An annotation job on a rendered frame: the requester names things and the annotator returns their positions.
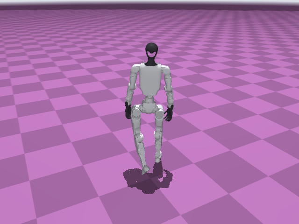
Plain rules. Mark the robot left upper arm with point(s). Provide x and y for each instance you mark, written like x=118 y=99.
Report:
x=133 y=76

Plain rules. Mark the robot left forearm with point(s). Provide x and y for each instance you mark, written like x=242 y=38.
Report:
x=129 y=95

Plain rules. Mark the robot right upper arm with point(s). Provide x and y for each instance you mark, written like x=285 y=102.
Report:
x=167 y=78

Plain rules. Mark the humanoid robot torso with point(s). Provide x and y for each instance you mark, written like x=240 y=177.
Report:
x=150 y=80

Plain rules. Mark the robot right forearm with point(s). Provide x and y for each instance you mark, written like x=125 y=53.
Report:
x=170 y=98

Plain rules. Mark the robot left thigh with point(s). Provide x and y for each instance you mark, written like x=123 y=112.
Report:
x=136 y=121

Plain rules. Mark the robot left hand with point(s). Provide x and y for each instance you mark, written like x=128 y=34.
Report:
x=128 y=110

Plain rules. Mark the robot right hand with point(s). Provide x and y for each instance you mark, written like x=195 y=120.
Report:
x=169 y=113

